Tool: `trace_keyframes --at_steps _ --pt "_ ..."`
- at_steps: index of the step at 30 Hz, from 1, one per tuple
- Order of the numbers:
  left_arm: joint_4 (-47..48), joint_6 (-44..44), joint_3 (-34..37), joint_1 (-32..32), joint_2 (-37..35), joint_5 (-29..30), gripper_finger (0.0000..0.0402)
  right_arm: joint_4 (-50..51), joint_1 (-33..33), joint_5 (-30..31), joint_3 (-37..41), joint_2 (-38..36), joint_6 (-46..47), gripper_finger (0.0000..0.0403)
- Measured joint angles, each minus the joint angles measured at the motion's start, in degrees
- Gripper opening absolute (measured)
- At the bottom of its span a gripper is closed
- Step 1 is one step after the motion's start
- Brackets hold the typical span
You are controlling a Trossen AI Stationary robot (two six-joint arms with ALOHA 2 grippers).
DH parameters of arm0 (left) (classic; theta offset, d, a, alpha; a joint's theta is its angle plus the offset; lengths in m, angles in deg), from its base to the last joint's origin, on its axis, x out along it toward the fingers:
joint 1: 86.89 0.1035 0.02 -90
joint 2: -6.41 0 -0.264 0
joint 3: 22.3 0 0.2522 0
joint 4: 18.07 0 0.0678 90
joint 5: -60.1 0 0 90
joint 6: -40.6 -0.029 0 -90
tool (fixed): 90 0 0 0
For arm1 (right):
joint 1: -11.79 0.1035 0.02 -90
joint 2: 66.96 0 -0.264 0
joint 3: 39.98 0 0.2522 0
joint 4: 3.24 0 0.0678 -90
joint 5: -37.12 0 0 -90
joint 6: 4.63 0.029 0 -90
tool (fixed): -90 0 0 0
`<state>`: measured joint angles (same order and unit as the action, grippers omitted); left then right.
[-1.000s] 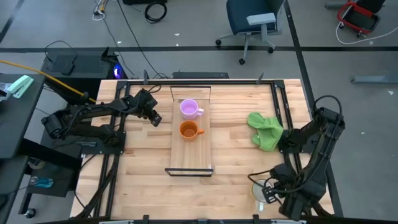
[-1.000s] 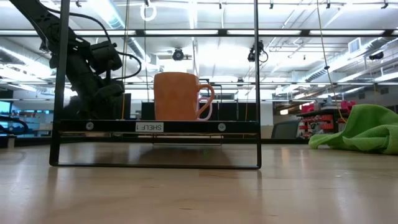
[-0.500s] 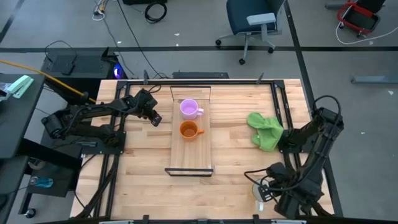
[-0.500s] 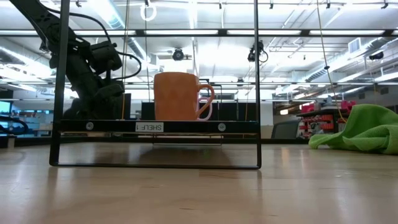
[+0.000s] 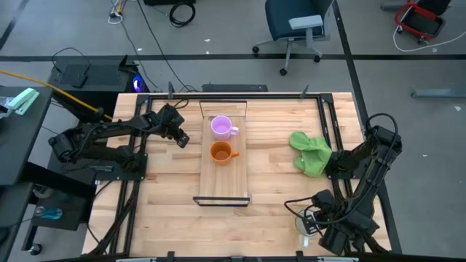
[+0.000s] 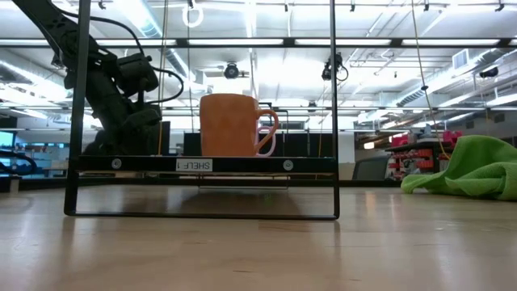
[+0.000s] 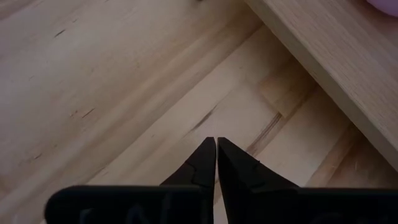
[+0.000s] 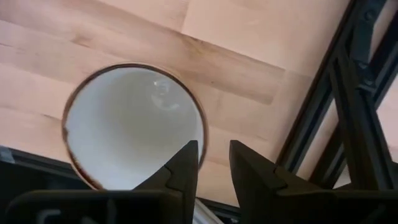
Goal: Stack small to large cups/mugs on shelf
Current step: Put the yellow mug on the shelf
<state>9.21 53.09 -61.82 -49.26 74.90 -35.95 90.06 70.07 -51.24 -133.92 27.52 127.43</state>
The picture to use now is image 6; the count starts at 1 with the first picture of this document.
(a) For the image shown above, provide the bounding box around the rack with red bins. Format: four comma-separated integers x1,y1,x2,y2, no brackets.
385,129,464,182

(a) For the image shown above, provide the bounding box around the green microfibre cloth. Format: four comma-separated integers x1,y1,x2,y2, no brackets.
400,134,517,202

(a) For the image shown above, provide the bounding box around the white cable loop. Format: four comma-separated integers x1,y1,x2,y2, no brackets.
181,2,205,29

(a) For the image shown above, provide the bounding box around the medium orange mug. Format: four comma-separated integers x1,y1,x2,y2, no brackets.
199,93,280,158

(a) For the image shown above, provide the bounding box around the black aluminium rig frame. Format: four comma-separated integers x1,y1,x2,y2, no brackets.
0,36,517,191

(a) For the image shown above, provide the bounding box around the round black ceiling camera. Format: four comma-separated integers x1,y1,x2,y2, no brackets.
223,61,241,80

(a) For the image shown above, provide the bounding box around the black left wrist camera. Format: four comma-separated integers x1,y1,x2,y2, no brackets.
116,52,161,95

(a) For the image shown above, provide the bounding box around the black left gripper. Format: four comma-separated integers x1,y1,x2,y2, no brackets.
82,64,163,157

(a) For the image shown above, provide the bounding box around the black frame-mounted camera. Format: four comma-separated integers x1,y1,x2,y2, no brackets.
321,52,350,82

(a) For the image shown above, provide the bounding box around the wooden shelf with black frame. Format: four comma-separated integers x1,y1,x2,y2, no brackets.
63,0,341,221

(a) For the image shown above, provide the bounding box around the small pink mug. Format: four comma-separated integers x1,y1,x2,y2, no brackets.
255,124,278,158

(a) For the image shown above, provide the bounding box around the black computer monitor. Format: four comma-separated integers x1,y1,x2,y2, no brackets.
155,120,171,157

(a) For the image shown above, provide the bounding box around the thin yellow hanging cable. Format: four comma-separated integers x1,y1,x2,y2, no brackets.
410,0,452,161

